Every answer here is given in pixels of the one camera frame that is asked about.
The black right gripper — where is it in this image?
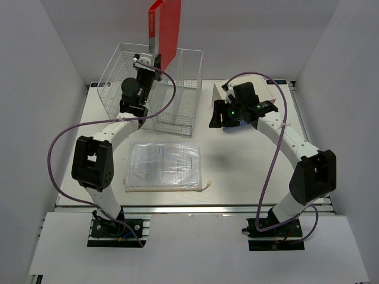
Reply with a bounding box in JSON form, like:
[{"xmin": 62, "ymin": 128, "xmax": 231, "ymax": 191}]
[{"xmin": 209, "ymin": 100, "xmax": 245, "ymax": 128}]

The periwinkle blue drawer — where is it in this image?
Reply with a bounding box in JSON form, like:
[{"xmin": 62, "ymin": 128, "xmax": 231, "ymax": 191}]
[{"xmin": 222, "ymin": 121, "xmax": 249, "ymax": 131}]

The white mini drawer cabinet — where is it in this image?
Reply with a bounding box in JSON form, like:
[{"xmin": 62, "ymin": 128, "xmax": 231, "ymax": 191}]
[{"xmin": 211, "ymin": 73, "xmax": 278, "ymax": 131}]

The white wire mesh organizer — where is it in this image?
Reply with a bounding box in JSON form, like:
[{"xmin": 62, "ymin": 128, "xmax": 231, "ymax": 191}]
[{"xmin": 97, "ymin": 43, "xmax": 204, "ymax": 137}]

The clear plastic bag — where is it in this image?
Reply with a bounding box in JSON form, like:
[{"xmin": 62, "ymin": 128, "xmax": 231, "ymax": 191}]
[{"xmin": 124, "ymin": 142, "xmax": 203, "ymax": 192}]

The red folder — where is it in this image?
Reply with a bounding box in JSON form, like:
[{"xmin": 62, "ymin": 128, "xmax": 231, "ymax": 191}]
[{"xmin": 148, "ymin": 0, "xmax": 182, "ymax": 71}]

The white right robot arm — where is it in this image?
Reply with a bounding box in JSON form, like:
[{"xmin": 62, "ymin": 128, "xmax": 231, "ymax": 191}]
[{"xmin": 209, "ymin": 82, "xmax": 337, "ymax": 236}]

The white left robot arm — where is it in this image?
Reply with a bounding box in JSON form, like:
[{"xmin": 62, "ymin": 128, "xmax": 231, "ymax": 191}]
[{"xmin": 71, "ymin": 53, "xmax": 162, "ymax": 236}]

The blue label sticker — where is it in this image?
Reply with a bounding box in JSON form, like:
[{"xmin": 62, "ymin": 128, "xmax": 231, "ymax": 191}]
[{"xmin": 266, "ymin": 80, "xmax": 287, "ymax": 85}]

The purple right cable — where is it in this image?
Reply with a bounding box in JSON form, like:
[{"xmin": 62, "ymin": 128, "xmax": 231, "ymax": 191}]
[{"xmin": 221, "ymin": 71, "xmax": 320, "ymax": 246}]

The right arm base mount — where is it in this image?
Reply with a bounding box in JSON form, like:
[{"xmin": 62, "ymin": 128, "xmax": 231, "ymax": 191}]
[{"xmin": 241, "ymin": 218, "xmax": 305, "ymax": 251}]

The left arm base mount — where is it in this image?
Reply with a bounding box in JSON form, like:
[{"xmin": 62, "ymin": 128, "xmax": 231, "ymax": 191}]
[{"xmin": 87, "ymin": 210, "xmax": 150, "ymax": 248}]

